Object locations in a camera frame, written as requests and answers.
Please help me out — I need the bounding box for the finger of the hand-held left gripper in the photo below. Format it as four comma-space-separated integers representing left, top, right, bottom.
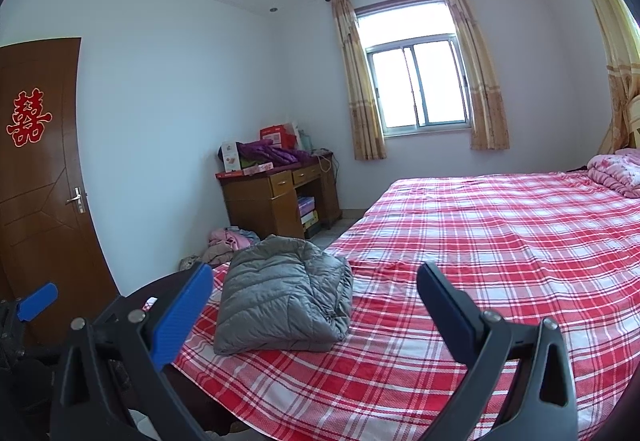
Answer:
16, 281, 60, 323

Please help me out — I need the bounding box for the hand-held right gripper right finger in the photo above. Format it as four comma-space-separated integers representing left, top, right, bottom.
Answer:
416, 262, 572, 441

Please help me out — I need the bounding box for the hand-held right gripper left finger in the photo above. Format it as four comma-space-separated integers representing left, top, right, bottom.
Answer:
49, 262, 215, 441

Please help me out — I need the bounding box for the grey down jacket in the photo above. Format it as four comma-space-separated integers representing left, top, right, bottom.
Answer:
213, 234, 354, 356

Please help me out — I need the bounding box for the pile of pink clothes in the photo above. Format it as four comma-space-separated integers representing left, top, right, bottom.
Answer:
179, 226, 262, 272

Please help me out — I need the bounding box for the bed with red plaid sheet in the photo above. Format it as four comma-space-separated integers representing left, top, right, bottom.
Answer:
120, 171, 640, 441

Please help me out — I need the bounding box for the brown wooden door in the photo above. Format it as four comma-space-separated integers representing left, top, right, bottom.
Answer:
0, 37, 122, 348

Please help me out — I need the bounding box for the wooden desk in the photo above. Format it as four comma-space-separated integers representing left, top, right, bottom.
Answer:
215, 152, 343, 241

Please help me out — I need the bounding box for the flat red box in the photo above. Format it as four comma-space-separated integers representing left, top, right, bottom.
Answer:
215, 162, 275, 180

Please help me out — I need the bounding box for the stack of boxes under desk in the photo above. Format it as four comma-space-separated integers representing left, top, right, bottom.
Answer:
297, 195, 320, 238

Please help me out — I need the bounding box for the white carton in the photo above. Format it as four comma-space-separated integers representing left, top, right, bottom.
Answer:
219, 141, 243, 173

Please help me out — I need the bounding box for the red paper door decoration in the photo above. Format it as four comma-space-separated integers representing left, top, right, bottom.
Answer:
6, 89, 53, 148

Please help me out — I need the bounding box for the purple garment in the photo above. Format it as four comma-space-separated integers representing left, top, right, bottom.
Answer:
236, 140, 314, 168

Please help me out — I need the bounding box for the red gift box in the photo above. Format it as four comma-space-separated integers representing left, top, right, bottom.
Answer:
259, 123, 297, 148

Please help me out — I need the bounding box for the pink floral quilt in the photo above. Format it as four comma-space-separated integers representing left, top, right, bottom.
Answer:
586, 147, 640, 198

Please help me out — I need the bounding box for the window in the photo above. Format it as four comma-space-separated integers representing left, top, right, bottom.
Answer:
354, 1, 473, 138

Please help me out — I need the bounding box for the short beige curtain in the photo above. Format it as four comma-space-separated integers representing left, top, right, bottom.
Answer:
436, 0, 511, 152
331, 0, 388, 161

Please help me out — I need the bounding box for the wooden headboard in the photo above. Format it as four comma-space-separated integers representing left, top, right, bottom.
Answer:
625, 95, 640, 152

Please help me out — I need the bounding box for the long beige curtain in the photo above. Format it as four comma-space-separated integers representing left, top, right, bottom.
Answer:
544, 0, 640, 156

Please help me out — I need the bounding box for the metal door handle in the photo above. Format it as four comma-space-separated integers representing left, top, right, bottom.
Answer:
64, 187, 88, 214

